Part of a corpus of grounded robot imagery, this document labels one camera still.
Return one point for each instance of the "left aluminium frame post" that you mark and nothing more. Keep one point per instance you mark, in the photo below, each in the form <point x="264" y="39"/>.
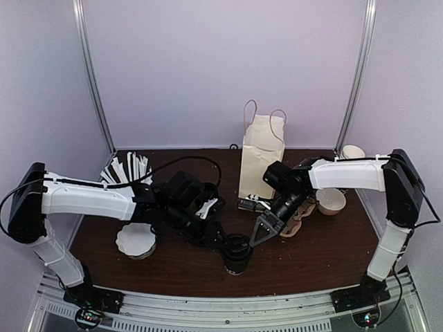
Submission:
<point x="78" y="11"/>

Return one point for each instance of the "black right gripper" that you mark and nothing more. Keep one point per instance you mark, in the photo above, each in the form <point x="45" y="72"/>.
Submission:
<point x="268" y="216"/>

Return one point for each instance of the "stack of paper cups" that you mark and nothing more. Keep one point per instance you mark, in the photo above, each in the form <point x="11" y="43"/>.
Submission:
<point x="352" y="152"/>

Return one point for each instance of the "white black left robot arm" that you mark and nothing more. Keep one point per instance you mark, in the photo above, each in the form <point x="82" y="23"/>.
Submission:
<point x="185" y="203"/>

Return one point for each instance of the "white round ceramic bowl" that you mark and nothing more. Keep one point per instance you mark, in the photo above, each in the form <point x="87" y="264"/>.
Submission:
<point x="330" y="201"/>

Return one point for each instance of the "single black paper cup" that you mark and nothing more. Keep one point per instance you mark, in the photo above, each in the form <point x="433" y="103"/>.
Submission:
<point x="236" y="263"/>

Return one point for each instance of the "bundle of white wrapped straws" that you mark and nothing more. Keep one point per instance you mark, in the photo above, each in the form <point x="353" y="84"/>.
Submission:
<point x="132" y="167"/>

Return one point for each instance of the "cream paper bag with handles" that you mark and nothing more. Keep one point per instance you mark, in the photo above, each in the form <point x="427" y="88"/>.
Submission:
<point x="263" y="144"/>

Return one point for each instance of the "black plastic cup lid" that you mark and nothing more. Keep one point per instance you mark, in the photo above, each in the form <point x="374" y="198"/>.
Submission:
<point x="237" y="247"/>

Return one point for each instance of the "brown pulp cup carrier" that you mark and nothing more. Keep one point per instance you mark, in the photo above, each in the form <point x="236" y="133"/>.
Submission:
<point x="295" y="222"/>

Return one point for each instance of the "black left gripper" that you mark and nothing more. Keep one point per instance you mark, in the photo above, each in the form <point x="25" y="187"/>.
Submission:
<point x="206" y="237"/>

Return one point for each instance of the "aluminium frame post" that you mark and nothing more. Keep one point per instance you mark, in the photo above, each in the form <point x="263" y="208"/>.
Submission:
<point x="78" y="11"/>
<point x="361" y="63"/>

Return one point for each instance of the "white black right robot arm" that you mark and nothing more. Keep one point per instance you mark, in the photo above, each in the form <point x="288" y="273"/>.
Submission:
<point x="393" y="174"/>

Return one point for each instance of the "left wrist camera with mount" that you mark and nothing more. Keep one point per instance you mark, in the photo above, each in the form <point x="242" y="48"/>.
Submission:
<point x="210" y="207"/>

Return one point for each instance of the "aluminium front rail base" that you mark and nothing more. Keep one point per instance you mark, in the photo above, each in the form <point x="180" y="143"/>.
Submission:
<point x="313" y="311"/>

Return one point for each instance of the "right aluminium frame post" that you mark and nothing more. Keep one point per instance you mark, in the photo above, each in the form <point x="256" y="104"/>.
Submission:
<point x="361" y="63"/>

